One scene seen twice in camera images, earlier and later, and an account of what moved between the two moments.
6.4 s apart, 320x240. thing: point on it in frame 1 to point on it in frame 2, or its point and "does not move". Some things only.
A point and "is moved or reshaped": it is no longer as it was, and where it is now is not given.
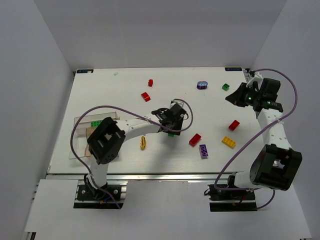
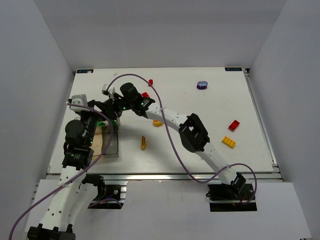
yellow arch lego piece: x=143 y=142 does not move
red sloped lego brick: x=146 y=96 does not move
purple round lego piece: x=202 y=85 does not move
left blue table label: x=85 y=71 does not move
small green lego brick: x=225 y=87 is moved or reshaped
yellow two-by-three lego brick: x=229 y=142 does not move
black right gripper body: x=242 y=96 to x=111 y=106
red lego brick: x=234 y=125 does not move
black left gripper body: x=171 y=128 to x=88 y=110
